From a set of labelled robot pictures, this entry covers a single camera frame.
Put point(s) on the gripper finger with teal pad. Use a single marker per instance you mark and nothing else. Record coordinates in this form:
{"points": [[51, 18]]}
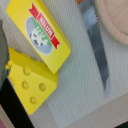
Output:
{"points": [[4, 56]]}

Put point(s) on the yellow toy butter box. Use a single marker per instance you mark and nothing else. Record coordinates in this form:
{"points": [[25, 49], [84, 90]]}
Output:
{"points": [[38, 26]]}

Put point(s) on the yellow toy cheese wedge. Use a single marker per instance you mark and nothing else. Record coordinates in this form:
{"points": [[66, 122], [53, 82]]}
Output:
{"points": [[33, 82]]}

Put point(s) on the beige striped placemat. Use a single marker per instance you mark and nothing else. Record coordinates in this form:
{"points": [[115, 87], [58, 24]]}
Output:
{"points": [[79, 100]]}

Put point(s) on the round wooden plate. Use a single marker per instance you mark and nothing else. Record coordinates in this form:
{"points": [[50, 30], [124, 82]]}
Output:
{"points": [[114, 16]]}

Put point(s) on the toy knife wooden handle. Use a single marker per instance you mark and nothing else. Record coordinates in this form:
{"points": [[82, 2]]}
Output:
{"points": [[88, 12]]}

